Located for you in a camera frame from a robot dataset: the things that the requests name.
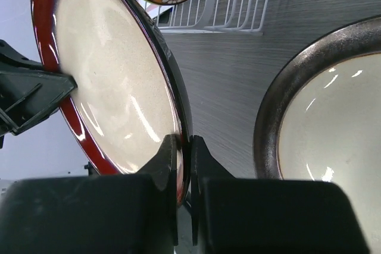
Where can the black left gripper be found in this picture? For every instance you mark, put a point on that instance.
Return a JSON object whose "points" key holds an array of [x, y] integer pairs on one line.
{"points": [[29, 94]]}

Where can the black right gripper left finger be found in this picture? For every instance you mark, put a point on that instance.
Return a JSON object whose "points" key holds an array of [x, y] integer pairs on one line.
{"points": [[134, 213]]}

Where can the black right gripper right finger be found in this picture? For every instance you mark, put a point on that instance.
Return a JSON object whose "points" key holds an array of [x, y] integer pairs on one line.
{"points": [[240, 215]]}

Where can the dark red cream plate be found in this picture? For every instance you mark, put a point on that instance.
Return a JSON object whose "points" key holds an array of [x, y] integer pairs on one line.
{"points": [[130, 92]]}

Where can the brown rimmed cream plate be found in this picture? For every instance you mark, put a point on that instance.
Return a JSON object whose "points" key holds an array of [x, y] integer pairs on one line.
{"points": [[320, 117]]}

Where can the white wire dish rack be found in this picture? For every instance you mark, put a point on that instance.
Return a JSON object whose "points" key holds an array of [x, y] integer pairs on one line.
{"points": [[209, 16]]}

